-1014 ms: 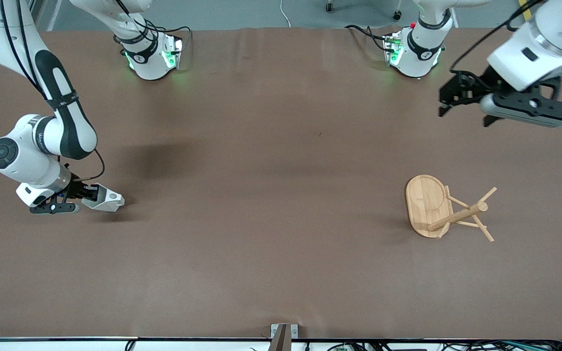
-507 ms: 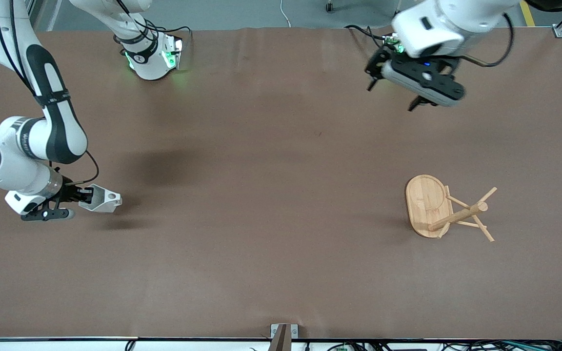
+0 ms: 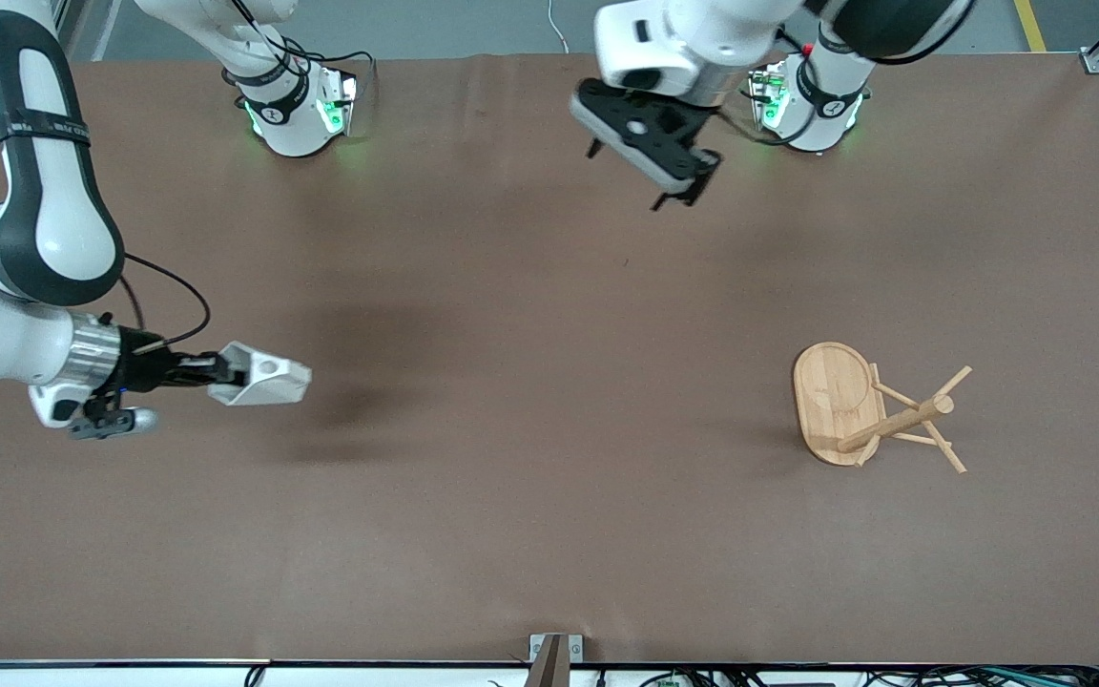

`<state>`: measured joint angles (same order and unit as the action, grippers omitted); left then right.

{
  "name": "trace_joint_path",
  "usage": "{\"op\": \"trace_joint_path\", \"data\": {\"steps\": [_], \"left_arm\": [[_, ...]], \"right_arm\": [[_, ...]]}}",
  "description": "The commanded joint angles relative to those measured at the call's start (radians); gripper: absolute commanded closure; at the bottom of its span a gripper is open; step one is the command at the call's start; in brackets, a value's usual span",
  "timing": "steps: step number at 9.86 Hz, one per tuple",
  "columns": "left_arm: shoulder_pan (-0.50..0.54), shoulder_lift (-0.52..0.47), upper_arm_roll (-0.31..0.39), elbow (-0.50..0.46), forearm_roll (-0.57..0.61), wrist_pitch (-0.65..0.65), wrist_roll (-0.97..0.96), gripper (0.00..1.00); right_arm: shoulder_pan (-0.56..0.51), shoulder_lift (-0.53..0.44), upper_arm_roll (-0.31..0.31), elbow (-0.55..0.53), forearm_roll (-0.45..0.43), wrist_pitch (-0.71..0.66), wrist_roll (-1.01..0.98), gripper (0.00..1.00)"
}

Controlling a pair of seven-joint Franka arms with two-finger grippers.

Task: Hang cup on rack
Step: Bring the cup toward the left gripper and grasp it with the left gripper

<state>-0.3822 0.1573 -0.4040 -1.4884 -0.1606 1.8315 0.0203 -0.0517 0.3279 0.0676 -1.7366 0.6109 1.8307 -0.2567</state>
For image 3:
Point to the white faceted cup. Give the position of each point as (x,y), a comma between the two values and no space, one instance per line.
(263,377)

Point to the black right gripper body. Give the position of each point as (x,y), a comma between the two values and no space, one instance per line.
(145,366)

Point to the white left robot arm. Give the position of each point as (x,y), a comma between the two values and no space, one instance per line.
(702,43)

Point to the wooden cup rack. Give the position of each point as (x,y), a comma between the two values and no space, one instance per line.
(836,401)

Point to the small metal corner bracket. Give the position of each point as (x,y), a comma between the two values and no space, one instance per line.
(1097,61)

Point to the aluminium frame profile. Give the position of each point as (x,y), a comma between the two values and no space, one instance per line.
(68,24)

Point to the metal table edge bracket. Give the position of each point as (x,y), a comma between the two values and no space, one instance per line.
(555,656)

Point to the brown paper table cover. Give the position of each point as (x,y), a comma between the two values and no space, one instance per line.
(511,477)

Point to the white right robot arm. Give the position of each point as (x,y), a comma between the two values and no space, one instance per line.
(44,219)

